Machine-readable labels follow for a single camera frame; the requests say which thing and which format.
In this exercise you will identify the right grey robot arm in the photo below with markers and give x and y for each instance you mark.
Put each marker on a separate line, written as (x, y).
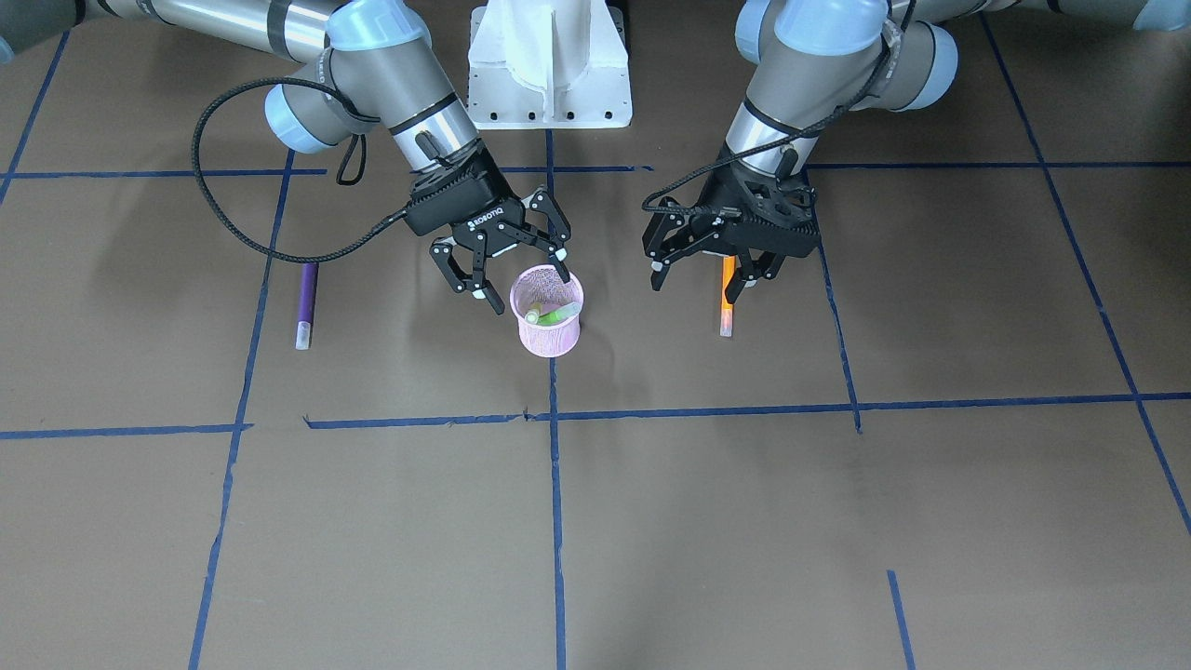
(364, 64)

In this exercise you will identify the purple marker pen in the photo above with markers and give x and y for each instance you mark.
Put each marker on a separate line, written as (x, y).
(304, 322)

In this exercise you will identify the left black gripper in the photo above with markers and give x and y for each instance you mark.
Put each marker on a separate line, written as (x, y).
(672, 244)

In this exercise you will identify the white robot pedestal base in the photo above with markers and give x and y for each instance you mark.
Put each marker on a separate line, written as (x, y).
(549, 64)

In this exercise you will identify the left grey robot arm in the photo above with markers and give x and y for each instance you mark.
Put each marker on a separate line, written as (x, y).
(815, 61)

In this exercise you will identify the yellow marker pen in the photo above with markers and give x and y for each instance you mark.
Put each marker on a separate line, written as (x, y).
(533, 313)

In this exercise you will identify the pink mesh pen holder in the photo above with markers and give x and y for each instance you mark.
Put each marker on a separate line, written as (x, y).
(542, 284)

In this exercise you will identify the green marker pen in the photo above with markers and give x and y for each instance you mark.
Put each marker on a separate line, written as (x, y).
(559, 315)

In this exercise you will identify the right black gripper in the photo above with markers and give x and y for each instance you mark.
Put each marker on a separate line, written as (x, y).
(496, 226)

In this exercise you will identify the orange marker pen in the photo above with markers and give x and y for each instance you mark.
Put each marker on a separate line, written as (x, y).
(727, 268)

